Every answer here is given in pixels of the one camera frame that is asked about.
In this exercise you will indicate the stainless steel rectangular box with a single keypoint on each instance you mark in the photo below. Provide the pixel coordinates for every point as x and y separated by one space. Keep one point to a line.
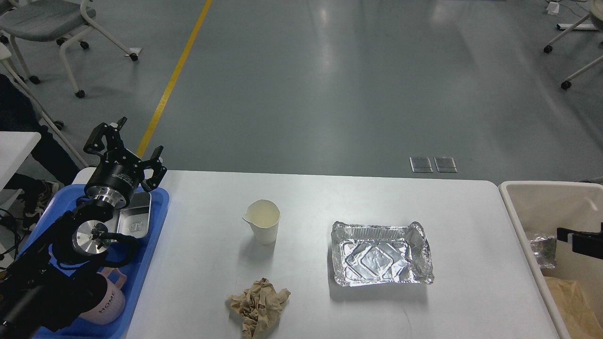
133 220

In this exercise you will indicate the beige plastic bin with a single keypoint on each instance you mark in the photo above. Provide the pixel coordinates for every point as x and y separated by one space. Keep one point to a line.
543 207

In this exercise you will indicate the brown paper in bin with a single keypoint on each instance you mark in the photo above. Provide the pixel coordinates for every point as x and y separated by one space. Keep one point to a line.
578 316

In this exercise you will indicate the white paper cup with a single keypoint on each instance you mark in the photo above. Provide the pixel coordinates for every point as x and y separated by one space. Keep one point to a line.
263 217

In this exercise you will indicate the white side table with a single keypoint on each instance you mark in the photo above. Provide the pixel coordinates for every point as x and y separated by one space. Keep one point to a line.
14 149

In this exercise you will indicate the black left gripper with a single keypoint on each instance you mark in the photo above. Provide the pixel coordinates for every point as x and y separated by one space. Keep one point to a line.
119 173

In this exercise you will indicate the grey office chair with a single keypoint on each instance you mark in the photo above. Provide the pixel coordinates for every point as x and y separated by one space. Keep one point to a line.
50 20

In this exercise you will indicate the aluminium foil tray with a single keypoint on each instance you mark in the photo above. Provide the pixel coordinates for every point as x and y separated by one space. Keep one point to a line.
365 255

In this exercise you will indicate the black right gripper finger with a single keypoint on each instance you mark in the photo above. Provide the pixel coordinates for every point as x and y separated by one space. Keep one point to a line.
583 243

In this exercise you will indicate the white folding chair frame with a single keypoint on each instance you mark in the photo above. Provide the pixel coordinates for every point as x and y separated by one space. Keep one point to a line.
5 59

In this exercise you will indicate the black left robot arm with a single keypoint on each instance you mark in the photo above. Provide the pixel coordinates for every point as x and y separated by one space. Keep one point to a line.
63 271

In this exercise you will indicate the floor socket plate right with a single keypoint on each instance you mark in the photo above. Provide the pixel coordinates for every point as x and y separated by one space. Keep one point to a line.
445 164

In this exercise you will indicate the pink HOME mug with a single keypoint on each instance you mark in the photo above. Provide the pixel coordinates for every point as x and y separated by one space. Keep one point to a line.
108 299

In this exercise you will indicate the crumpled brown paper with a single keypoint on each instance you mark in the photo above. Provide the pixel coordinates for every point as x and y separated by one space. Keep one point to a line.
260 307

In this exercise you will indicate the floor socket plate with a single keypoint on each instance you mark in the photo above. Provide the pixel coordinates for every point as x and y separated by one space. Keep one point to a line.
421 164
445 164

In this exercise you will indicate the blue plastic tray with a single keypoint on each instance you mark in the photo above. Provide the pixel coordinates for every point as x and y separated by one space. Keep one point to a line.
150 235

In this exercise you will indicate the crumpled foil in bin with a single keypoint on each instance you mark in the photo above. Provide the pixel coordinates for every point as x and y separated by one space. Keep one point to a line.
543 247

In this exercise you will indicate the floor socket plate left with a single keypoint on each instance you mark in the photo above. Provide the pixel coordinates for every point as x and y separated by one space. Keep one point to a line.
421 164

